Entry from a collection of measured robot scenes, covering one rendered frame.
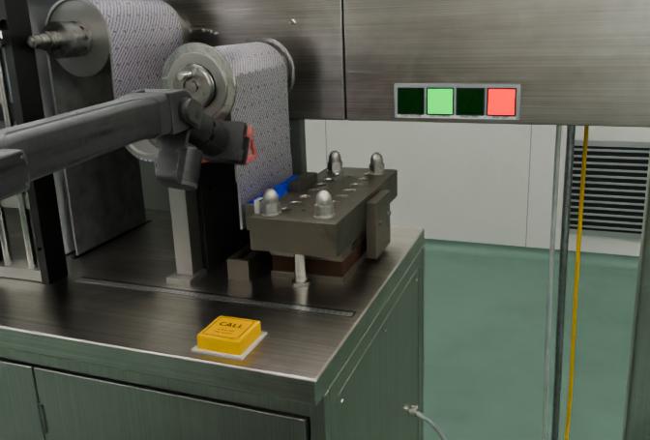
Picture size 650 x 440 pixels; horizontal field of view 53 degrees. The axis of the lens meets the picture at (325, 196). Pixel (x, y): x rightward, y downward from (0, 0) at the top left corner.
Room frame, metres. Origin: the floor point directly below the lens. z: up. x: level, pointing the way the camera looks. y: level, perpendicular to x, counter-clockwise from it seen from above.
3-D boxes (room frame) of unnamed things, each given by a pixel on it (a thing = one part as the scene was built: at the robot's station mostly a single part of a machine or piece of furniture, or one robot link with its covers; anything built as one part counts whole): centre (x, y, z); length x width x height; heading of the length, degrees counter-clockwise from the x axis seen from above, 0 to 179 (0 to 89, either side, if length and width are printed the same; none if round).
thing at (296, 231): (1.24, -0.01, 1.00); 0.40 x 0.16 x 0.06; 159
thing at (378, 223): (1.22, -0.11, 0.96); 0.10 x 0.03 x 0.11; 159
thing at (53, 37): (1.17, 0.48, 1.33); 0.06 x 0.03 x 0.03; 159
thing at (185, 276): (1.13, 0.26, 1.05); 0.06 x 0.05 x 0.31; 159
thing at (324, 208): (1.08, 0.00, 1.05); 0.04 x 0.04 x 0.04
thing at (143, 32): (1.32, 0.29, 1.16); 0.39 x 0.23 x 0.51; 69
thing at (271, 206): (1.10, 0.09, 1.05); 0.04 x 0.04 x 0.04
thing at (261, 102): (1.25, 0.11, 1.17); 0.23 x 0.01 x 0.18; 159
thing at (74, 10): (1.37, 0.40, 1.33); 0.25 x 0.14 x 0.14; 159
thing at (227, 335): (0.88, 0.15, 0.91); 0.07 x 0.07 x 0.02; 69
